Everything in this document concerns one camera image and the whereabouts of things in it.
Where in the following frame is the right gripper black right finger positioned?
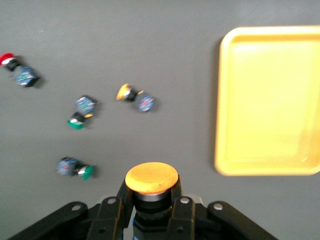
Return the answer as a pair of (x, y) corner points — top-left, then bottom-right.
(167, 174), (196, 240)

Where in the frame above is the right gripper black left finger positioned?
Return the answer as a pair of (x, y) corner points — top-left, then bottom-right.
(86, 178), (135, 240)

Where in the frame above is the yellow push button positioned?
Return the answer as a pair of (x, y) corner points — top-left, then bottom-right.
(115, 83), (156, 113)
(124, 162), (179, 240)

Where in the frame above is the red push button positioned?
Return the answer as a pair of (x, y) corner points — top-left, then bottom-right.
(0, 52), (41, 88)

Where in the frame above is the green push button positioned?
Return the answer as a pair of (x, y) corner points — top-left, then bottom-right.
(56, 156), (96, 181)
(66, 95), (99, 131)

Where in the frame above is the yellow plastic tray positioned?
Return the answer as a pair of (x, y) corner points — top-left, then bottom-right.
(214, 25), (320, 176)

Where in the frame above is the dark grey table mat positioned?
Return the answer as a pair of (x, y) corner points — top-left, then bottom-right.
(0, 0), (320, 240)

